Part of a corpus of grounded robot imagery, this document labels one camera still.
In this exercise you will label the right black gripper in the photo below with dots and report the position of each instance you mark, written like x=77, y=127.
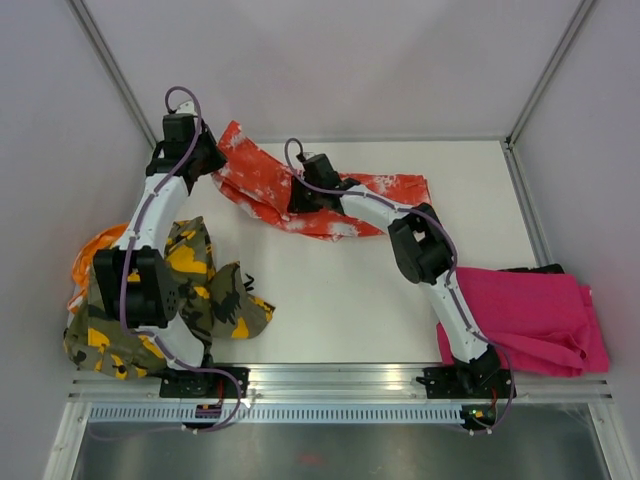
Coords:
x=298, y=201

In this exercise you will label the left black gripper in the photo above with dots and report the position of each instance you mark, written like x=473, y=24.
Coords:
x=219, y=158

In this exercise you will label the orange white tie-dye trousers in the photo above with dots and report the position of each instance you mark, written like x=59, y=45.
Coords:
x=266, y=189

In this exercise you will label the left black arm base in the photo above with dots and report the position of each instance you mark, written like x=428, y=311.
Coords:
x=185, y=384

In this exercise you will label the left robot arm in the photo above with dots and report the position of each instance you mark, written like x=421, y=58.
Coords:
x=134, y=279

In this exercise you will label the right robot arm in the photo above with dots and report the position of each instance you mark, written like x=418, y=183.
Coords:
x=423, y=251

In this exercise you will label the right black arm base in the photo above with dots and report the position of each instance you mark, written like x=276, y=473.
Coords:
x=451, y=382

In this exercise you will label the camouflage trousers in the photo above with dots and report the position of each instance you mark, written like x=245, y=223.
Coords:
x=215, y=303

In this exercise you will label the pink folded trousers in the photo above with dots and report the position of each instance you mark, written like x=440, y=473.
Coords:
x=544, y=323

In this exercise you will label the orange plastic bag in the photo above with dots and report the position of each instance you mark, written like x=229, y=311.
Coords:
x=83, y=261

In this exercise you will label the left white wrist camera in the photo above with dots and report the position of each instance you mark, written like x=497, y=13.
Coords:
x=186, y=107

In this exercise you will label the aluminium frame rail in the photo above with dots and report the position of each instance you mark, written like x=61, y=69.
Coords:
x=337, y=383

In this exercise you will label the slotted white cable duct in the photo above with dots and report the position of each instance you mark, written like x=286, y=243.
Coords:
x=279, y=413

